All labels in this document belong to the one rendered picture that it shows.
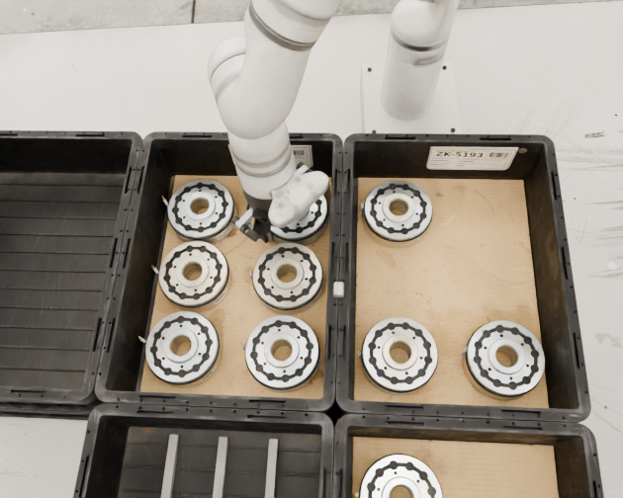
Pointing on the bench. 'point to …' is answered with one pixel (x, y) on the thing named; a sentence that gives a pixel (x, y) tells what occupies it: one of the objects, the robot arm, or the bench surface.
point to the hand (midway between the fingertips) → (279, 222)
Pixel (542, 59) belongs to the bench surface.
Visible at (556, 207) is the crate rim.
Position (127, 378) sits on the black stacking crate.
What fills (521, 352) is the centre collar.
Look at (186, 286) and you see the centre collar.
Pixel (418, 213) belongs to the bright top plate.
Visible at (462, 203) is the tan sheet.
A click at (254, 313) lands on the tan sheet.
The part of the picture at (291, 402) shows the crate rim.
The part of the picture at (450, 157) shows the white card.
